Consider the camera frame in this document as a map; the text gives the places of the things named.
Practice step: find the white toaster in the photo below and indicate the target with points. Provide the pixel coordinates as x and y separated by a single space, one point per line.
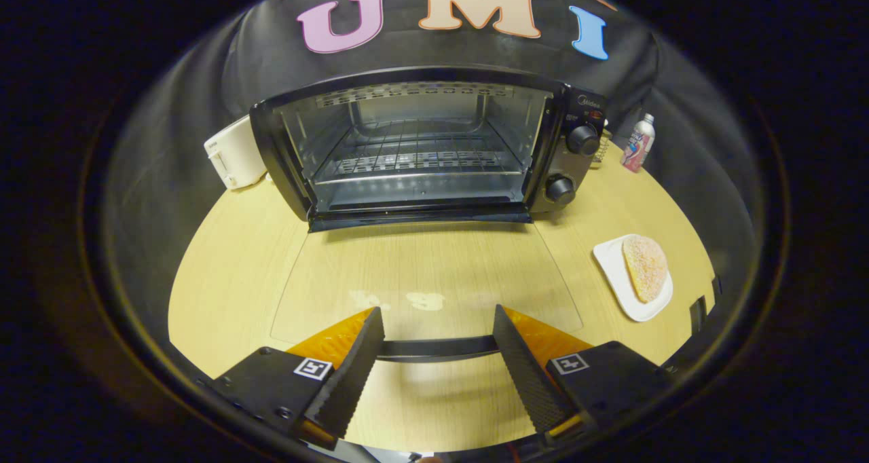
234 154

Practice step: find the black chair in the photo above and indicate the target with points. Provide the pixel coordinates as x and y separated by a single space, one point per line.
716 286
698 313

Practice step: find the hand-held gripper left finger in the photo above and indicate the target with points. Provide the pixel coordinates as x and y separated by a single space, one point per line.
353 375

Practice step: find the pink label bottle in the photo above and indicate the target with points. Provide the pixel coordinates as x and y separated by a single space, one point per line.
638 144

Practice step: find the sugar-coated cream bun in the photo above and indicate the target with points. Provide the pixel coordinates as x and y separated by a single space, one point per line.
645 269

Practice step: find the black toaster oven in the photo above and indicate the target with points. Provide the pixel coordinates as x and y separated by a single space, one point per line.
574 171

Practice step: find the white square plate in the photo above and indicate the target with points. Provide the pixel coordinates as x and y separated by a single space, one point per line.
614 269

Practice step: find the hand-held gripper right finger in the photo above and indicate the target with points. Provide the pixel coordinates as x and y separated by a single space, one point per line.
526 375

